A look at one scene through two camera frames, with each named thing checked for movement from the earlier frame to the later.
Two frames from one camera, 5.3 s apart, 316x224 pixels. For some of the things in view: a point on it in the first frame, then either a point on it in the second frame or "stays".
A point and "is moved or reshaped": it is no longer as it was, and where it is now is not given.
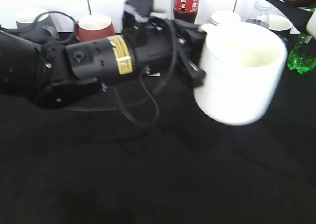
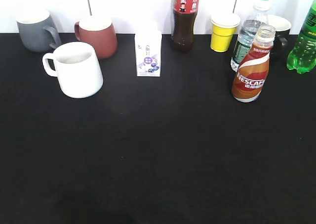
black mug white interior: (279, 24) stays
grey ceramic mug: (37, 24) stays
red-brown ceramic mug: (92, 26) stays
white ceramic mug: (244, 65) is moved or reshaped
